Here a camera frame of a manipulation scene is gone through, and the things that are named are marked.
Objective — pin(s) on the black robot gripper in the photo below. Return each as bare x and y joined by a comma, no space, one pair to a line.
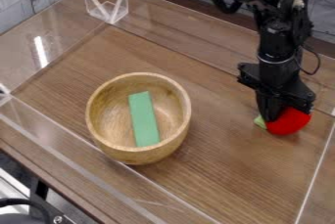
278,86

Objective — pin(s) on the red plush fruit green stem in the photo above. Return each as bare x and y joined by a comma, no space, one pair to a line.
291,121

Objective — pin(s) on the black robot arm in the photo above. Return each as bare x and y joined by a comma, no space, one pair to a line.
283,28

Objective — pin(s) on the green rectangular block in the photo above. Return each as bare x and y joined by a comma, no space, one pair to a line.
144,119

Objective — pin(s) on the round wooden bowl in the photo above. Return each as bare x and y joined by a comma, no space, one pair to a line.
109,118

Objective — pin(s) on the black metal table leg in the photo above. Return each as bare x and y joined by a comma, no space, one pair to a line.
38,195

